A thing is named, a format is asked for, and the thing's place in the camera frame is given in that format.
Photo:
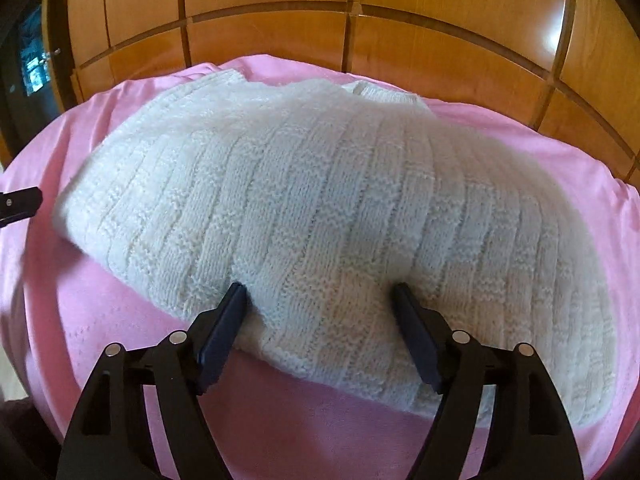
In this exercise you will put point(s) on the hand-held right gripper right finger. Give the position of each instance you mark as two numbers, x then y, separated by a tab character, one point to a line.
415	340

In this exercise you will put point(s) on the wooden wardrobe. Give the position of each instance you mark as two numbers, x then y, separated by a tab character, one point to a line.
300	40

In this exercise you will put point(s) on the pink bed sheet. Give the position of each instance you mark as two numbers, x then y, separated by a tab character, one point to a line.
125	320

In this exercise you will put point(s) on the dark doorway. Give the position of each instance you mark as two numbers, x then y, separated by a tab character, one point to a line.
30	70

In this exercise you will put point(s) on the white knit sweater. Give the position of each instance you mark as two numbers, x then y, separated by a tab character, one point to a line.
325	200

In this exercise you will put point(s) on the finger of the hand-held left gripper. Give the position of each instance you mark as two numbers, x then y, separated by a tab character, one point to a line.
20	205

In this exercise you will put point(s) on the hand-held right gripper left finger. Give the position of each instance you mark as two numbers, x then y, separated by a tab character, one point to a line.
220	340

